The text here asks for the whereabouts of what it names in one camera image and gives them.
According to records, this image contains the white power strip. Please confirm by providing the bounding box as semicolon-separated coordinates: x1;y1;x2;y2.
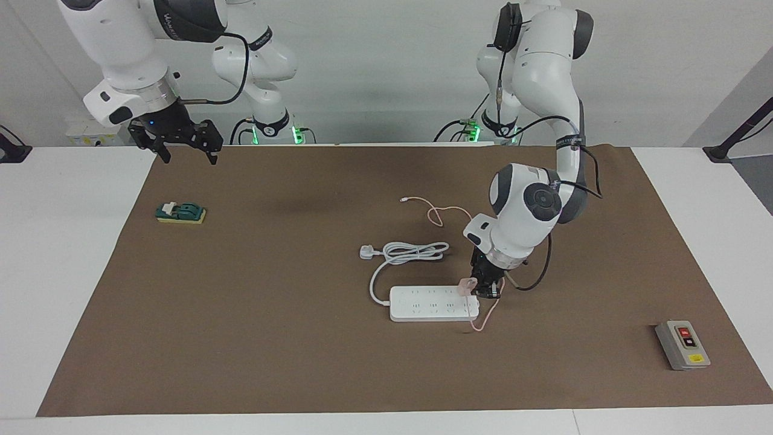
390;285;480;323

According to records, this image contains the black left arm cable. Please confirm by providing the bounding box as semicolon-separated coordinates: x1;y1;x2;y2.
495;36;603;292

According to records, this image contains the pink charging cable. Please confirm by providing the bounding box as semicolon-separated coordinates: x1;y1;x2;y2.
402;196;501;333

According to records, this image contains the black base cable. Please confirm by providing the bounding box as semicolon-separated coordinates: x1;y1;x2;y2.
229;118;257;146
435;91;491;144

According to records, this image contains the black clamp stand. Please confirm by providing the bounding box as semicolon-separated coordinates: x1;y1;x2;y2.
704;97;773;163

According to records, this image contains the brown table mat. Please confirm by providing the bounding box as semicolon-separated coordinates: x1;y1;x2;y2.
36;144;773;417

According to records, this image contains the grey on off switch box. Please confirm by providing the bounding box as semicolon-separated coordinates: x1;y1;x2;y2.
655;320;711;371

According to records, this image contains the black table clamp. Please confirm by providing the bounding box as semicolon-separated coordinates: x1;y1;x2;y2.
0;125;32;164

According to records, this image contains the green knife switch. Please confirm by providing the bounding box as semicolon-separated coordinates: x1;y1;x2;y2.
156;202;207;225

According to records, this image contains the white power cord with plug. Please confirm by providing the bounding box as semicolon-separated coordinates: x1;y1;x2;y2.
360;242;451;306

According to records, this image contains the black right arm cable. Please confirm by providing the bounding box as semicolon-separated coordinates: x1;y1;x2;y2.
181;33;249;106

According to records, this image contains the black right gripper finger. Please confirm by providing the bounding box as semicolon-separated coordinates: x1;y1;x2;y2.
136;136;172;164
193;120;223;166

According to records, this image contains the white wall box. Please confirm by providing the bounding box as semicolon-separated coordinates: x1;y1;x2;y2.
65;118;135;147

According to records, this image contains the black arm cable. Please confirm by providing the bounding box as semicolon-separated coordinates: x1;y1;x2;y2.
495;36;603;292
181;33;249;106

